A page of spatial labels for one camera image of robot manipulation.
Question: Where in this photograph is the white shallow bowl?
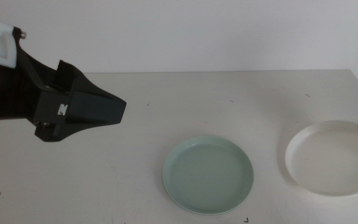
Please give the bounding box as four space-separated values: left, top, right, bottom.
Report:
284 120 358 197

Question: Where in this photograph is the pale green shallow bowl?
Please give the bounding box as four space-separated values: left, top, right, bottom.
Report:
162 135 255 216

